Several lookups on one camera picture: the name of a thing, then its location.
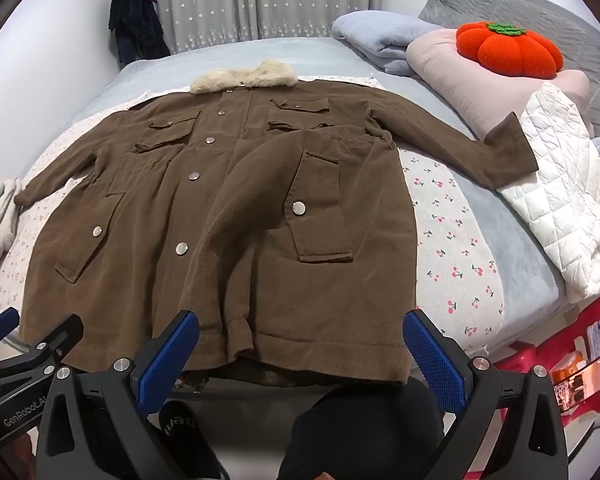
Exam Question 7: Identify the dark hanging clothes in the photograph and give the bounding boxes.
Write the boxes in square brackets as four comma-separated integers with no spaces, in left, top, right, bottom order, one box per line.
[107,0,172,65]

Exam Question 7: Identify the white quilted blanket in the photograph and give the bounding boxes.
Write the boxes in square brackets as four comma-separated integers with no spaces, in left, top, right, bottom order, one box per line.
[497,82,600,303]

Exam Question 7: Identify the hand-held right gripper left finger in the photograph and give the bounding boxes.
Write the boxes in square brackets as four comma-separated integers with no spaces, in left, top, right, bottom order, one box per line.
[36,309,202,480]

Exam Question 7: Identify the brown coat with fur collar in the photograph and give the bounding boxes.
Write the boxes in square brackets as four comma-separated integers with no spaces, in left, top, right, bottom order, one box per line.
[14,60,540,388]

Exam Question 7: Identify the black slipper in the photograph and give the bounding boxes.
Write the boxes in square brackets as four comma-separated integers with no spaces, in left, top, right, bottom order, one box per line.
[156,399,218,480]

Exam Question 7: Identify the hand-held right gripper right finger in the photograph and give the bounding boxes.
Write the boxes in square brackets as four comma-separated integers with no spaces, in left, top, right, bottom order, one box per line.
[402,309,571,480]

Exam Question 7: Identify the red plastic stool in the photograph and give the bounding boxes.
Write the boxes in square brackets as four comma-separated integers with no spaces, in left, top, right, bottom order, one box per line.
[490,300,600,480]

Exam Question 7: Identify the person's black trouser leg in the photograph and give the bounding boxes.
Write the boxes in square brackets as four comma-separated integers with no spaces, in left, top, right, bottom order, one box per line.
[279,375,447,480]

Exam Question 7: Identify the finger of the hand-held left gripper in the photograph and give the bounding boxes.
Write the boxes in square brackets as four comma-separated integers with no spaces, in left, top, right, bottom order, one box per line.
[0,315,84,376]
[0,307,21,346]

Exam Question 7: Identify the folded blue-grey blanket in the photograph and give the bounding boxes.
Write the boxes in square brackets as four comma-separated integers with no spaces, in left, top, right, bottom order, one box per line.
[331,10,443,77]

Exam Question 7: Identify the cherry print sheet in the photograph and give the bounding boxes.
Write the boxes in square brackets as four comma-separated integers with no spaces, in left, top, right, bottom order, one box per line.
[0,75,506,351]

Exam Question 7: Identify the grey quilted pillow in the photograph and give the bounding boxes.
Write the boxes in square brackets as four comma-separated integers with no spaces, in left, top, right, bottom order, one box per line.
[417,0,600,161]

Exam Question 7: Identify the smartphone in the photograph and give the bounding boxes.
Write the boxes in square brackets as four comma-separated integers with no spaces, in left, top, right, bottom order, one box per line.
[554,351,600,415]

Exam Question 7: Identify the orange packet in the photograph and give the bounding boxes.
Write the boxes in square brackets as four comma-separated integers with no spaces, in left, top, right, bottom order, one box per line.
[554,352,587,386]

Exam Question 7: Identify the orange pumpkin cushion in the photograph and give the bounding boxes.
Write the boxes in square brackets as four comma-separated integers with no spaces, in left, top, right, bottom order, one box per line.
[455,21,565,81]

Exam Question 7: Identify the pink pillow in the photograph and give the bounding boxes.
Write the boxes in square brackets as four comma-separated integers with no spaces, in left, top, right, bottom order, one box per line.
[406,27,592,141]

